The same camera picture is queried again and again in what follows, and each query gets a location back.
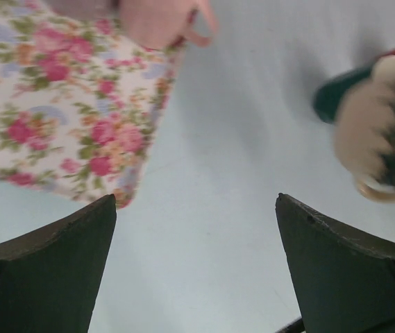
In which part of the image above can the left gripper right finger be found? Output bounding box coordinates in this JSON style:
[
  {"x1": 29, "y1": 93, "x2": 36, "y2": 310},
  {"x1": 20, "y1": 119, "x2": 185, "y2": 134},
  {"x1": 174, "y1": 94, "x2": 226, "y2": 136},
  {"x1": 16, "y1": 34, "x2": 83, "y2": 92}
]
[{"x1": 276, "y1": 194, "x2": 395, "y2": 332}]

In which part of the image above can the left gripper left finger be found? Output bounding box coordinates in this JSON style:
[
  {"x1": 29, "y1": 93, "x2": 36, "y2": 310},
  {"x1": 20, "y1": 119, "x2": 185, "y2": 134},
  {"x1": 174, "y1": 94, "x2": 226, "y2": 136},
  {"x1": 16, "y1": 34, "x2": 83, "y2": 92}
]
[{"x1": 0, "y1": 195, "x2": 117, "y2": 333}]

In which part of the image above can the cream beige mug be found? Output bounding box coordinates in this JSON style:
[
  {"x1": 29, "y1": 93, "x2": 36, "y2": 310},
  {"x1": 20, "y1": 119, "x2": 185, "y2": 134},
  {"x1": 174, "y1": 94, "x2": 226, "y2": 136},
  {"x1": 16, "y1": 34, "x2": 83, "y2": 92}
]
[{"x1": 334, "y1": 55, "x2": 395, "y2": 202}]

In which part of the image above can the pink mug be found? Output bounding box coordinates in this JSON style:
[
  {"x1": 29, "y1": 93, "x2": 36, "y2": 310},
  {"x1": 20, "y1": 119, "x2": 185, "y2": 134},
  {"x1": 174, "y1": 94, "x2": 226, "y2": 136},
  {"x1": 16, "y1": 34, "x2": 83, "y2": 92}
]
[{"x1": 119, "y1": 0, "x2": 219, "y2": 49}]

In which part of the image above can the floral serving tray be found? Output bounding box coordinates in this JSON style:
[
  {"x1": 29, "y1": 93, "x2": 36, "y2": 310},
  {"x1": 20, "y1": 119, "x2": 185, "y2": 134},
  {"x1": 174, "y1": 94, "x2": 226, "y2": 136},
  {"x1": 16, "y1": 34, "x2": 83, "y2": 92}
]
[{"x1": 0, "y1": 1, "x2": 185, "y2": 208}]

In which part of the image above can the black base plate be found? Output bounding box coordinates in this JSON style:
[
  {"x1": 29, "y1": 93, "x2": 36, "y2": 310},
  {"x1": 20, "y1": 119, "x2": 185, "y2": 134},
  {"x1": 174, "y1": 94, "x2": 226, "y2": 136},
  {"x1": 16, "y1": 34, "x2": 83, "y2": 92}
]
[{"x1": 276, "y1": 318, "x2": 305, "y2": 333}]

